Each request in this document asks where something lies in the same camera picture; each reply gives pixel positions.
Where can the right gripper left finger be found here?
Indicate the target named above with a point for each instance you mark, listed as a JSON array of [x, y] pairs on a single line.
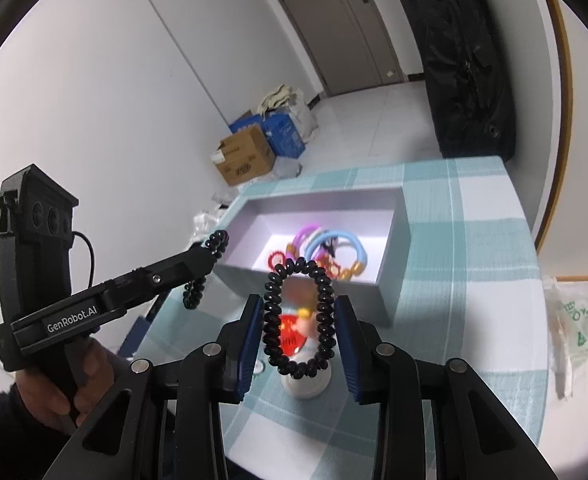
[[124, 437]]

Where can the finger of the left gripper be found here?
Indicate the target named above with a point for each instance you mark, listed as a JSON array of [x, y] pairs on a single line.
[[188, 269]]

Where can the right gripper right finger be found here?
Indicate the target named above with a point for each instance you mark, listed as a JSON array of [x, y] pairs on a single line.
[[475, 436]]

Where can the red round hair clip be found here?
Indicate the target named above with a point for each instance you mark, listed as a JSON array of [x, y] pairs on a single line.
[[276, 258]]

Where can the person's left hand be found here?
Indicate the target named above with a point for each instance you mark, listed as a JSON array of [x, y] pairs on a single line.
[[47, 404]]

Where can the grey open cardboard box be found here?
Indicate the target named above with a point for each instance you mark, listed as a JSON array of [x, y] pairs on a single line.
[[360, 237]]

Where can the teal plaid tablecloth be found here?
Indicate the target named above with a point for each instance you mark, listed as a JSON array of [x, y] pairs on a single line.
[[472, 289]]

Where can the red round badge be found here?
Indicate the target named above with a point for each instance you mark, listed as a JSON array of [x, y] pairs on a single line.
[[292, 342]]

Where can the brown cardboard box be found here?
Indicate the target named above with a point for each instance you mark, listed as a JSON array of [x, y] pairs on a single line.
[[243, 156]]

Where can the clear plastic bag green print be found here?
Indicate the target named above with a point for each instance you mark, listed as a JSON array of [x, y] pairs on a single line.
[[567, 313]]

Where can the pink pig figure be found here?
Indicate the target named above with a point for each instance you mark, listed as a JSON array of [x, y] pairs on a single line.
[[306, 323]]

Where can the grey plastic mail bag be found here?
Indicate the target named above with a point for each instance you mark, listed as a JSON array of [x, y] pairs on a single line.
[[286, 168]]

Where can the blue cardboard box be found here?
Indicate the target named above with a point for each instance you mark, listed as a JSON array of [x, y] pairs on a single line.
[[280, 131]]

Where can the beige canvas bag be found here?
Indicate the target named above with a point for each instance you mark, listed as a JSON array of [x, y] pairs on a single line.
[[286, 100]]

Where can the black large backpack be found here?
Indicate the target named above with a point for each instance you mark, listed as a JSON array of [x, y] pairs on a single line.
[[466, 78]]

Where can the grey brown door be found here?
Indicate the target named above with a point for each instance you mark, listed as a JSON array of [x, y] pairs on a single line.
[[347, 42]]

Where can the black camera box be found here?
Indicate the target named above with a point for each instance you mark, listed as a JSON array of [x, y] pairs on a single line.
[[35, 241]]

